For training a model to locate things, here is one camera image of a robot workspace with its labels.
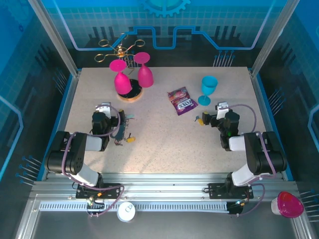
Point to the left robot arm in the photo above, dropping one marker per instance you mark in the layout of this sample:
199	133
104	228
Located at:
74	154

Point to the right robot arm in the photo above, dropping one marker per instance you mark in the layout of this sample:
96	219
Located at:
259	154

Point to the purple candy bag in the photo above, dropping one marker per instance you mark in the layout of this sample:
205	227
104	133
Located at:
182	100

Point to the blue plastic goblet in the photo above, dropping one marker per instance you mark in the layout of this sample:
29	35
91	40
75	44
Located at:
208	84

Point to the pink plastic goblet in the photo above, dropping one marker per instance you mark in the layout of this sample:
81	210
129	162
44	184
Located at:
145	76
122	82

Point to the white round cap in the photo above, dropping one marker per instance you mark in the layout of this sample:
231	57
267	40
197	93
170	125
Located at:
126	211

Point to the white plastic cup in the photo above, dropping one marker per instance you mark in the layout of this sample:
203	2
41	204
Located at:
274	206

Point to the pink plastic cup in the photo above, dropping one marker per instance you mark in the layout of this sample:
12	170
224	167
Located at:
290	205

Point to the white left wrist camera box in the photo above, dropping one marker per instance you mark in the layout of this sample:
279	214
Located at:
104	110

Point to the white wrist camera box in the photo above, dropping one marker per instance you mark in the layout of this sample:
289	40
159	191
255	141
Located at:
104	110
221	112

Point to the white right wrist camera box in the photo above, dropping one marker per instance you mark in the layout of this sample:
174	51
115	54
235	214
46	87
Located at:
221	112

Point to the aluminium side rail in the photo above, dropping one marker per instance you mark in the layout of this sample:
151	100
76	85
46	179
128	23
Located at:
261	99
67	109

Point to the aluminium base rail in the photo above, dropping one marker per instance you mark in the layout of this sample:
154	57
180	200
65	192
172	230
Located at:
162	181

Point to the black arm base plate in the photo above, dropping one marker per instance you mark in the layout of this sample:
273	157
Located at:
216	190
112	189

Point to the aluminium frame post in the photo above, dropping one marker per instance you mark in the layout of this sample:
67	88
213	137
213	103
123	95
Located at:
54	42
274	37

